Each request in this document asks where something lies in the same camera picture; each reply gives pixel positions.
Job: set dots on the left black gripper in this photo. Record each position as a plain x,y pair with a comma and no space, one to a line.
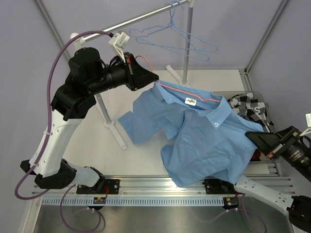
135,75

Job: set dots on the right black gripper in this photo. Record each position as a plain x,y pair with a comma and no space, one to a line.
272,144

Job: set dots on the pink wire hanger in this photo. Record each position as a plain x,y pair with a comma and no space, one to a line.
176,89

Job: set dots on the black white plaid shirt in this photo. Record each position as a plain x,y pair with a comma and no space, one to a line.
249,107

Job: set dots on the light blue shirt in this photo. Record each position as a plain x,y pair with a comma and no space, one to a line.
209,137

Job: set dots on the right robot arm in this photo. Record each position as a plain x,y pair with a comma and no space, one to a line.
297,208

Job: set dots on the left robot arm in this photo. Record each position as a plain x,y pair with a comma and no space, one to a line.
88,77

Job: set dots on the white silver clothes rack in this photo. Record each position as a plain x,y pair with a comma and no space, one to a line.
79,42

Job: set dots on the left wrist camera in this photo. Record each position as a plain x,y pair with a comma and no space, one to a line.
118,42

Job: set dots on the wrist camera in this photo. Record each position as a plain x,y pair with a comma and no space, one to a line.
308,121
118,42

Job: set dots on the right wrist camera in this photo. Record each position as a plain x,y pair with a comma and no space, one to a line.
308,121

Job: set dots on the aluminium mounting rail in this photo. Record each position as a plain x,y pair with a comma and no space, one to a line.
163,186

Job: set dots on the light blue cable duct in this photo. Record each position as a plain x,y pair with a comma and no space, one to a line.
134,201

